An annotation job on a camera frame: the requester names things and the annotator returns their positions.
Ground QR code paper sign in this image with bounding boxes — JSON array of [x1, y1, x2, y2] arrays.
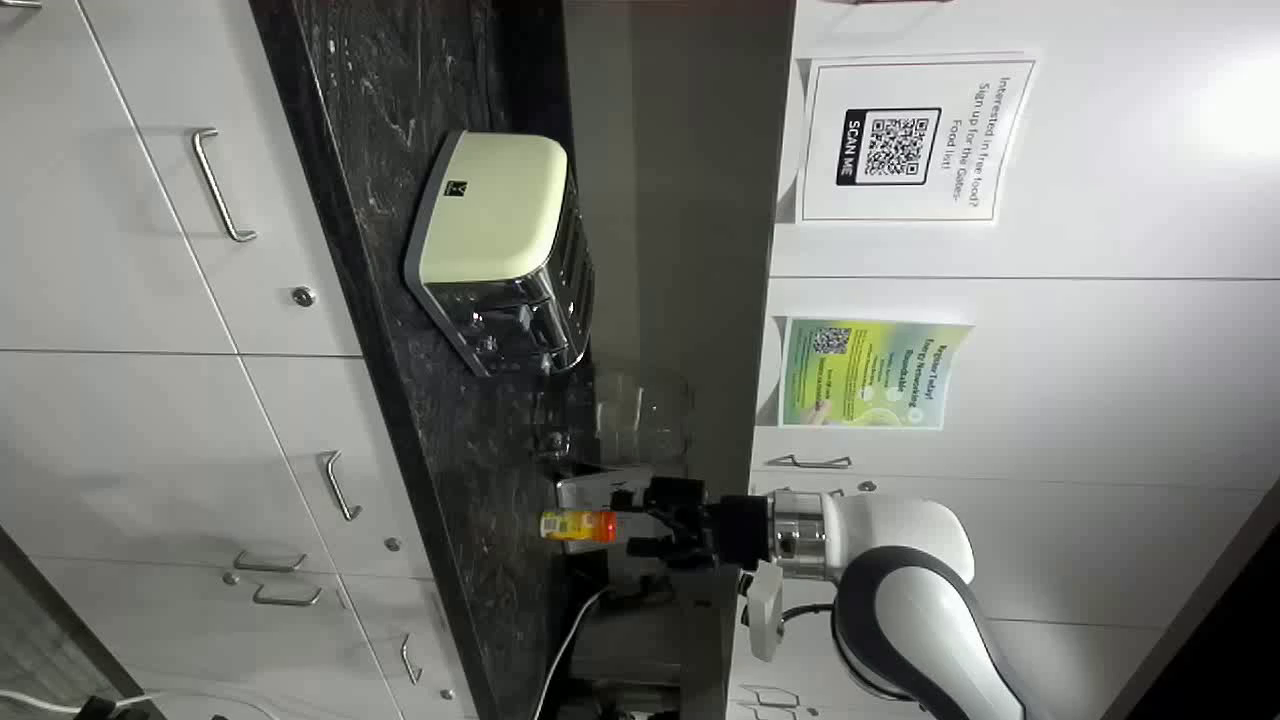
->
[[796, 54, 1041, 231]]

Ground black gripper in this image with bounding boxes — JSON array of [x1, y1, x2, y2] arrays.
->
[[608, 471, 754, 572]]

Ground green paper poster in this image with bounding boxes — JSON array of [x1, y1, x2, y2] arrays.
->
[[778, 318, 972, 438]]

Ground cream and chrome toaster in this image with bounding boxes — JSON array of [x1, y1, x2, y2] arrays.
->
[[401, 128, 597, 380]]

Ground silver wall cabinet handle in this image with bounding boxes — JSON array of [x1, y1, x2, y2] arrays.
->
[[766, 447, 855, 476]]

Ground orange and yellow small object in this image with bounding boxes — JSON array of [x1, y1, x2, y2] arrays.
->
[[538, 507, 624, 547]]

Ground white power cable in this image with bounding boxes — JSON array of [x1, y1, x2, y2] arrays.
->
[[530, 585, 612, 720]]

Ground long silver cabinet handle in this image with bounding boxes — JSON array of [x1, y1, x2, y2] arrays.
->
[[186, 123, 259, 249]]

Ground clear drinking glass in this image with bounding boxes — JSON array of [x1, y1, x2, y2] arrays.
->
[[594, 374, 700, 464]]

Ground short silver cabinet handle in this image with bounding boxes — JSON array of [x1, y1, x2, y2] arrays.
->
[[314, 447, 370, 527], [250, 578, 323, 613], [219, 543, 314, 593], [394, 627, 430, 687]]

